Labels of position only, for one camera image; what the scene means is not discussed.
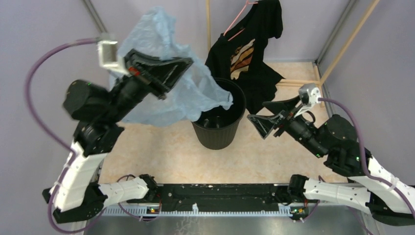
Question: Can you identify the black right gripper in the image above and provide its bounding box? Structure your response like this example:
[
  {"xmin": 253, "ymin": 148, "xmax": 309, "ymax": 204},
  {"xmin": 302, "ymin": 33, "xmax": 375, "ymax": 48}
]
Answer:
[{"xmin": 246, "ymin": 94, "xmax": 326, "ymax": 158}]

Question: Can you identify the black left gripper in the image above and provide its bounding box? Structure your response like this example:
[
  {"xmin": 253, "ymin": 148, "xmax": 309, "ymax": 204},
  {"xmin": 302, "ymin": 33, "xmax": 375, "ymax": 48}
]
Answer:
[{"xmin": 106, "ymin": 47, "xmax": 196, "ymax": 121}]

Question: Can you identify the light blue plastic trash bag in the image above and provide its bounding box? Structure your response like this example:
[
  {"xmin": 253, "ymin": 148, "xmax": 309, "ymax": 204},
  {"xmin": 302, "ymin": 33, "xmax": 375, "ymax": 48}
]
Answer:
[{"xmin": 117, "ymin": 6, "xmax": 233, "ymax": 127}]

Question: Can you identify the black ribbed trash bin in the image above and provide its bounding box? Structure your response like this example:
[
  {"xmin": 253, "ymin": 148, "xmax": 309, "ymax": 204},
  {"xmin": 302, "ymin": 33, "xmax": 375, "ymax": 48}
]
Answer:
[{"xmin": 192, "ymin": 78, "xmax": 246, "ymax": 150}]

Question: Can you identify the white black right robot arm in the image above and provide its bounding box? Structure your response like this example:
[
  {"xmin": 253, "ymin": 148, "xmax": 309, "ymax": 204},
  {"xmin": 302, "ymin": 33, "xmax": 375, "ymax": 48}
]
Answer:
[{"xmin": 248, "ymin": 95, "xmax": 415, "ymax": 226}]

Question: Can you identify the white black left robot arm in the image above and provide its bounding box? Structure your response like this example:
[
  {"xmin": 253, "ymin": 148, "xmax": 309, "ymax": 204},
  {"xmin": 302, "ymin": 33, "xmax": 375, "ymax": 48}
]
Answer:
[{"xmin": 43, "ymin": 49, "xmax": 193, "ymax": 224}]

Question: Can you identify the black printed t-shirt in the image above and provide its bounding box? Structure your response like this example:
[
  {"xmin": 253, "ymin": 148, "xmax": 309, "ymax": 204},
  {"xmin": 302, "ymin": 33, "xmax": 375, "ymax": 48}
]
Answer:
[{"xmin": 205, "ymin": 0, "xmax": 284, "ymax": 114}]

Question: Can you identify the pink clothes hanger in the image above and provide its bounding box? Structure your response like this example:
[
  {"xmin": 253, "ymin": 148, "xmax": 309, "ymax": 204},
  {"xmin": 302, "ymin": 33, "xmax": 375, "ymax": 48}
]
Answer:
[{"xmin": 223, "ymin": 0, "xmax": 260, "ymax": 42}]

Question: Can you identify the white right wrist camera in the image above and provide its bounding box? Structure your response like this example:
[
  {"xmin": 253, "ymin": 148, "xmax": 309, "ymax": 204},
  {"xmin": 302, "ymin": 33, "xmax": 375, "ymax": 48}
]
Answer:
[{"xmin": 294, "ymin": 83, "xmax": 323, "ymax": 118}]

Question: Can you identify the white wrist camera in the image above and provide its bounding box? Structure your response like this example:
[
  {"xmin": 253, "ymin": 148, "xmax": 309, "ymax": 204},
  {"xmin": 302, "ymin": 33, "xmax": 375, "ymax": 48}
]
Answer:
[
  {"xmin": 97, "ymin": 33, "xmax": 129, "ymax": 75},
  {"xmin": 294, "ymin": 83, "xmax": 323, "ymax": 118}
]

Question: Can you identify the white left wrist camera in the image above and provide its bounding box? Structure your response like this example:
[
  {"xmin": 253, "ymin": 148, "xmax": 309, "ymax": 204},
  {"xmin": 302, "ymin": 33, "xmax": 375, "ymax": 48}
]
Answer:
[{"xmin": 97, "ymin": 33, "xmax": 129, "ymax": 75}]

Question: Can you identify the wooden clothes rack frame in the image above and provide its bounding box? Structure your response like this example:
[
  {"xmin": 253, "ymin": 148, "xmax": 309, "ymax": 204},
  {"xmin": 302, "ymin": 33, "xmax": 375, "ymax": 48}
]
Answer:
[{"xmin": 211, "ymin": 0, "xmax": 377, "ymax": 88}]

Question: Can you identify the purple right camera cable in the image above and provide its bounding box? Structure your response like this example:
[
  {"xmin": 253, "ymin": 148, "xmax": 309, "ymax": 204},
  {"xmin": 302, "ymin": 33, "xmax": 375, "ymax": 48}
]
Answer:
[{"xmin": 316, "ymin": 97, "xmax": 415, "ymax": 235}]

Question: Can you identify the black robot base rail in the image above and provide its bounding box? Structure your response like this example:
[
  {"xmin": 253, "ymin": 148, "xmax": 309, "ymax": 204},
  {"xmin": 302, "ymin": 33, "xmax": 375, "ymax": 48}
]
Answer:
[{"xmin": 139, "ymin": 183, "xmax": 320, "ymax": 213}]

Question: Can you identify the white toothed cable duct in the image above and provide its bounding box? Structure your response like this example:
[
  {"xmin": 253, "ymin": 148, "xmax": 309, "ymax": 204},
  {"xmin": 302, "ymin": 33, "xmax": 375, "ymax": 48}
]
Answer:
[{"xmin": 103, "ymin": 204, "xmax": 305, "ymax": 217}]

